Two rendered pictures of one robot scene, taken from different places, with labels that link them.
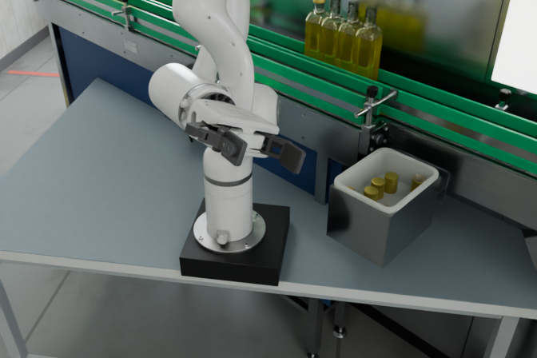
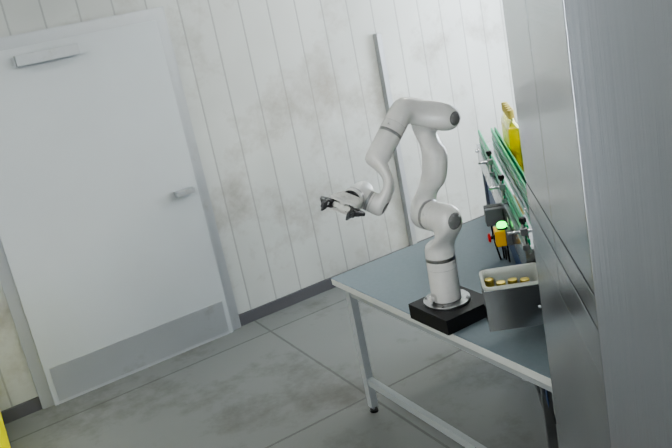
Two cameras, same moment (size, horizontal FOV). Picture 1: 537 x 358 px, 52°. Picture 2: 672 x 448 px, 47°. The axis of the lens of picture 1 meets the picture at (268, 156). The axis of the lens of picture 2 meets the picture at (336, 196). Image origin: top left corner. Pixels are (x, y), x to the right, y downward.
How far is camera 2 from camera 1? 222 cm
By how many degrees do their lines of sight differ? 51
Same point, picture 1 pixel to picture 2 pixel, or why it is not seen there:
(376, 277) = (505, 348)
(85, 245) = (385, 294)
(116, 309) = (453, 388)
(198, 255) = (417, 305)
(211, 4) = (374, 156)
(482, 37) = not seen: hidden behind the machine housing
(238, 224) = (440, 292)
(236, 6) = (430, 159)
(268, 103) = (443, 214)
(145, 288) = (483, 383)
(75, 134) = not seen: hidden behind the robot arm
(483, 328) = not seen: outside the picture
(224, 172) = (428, 253)
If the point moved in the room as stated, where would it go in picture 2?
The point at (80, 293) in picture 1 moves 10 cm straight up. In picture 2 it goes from (440, 372) to (437, 356)
